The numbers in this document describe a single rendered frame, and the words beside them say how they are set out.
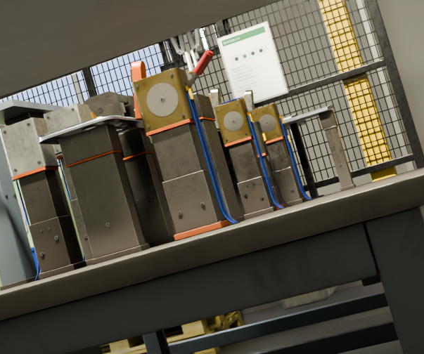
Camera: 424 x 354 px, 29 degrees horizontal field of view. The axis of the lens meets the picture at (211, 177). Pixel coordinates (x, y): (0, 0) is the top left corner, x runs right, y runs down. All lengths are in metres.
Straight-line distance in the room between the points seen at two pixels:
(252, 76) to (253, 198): 1.10
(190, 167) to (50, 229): 0.36
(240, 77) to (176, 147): 1.68
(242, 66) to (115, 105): 1.04
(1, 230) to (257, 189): 0.76
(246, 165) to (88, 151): 0.72
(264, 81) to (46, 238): 1.71
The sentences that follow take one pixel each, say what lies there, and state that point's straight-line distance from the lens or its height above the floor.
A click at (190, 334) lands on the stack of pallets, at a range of 4.78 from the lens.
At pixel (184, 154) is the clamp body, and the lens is 1.78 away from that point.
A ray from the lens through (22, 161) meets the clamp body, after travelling 1.93.
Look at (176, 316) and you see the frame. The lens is 1.25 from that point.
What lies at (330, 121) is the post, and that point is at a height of 0.95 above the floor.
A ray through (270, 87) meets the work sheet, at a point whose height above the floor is 1.19.
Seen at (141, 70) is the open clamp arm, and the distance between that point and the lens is 1.84.
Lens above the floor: 0.71
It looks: 3 degrees up
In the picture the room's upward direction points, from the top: 16 degrees counter-clockwise
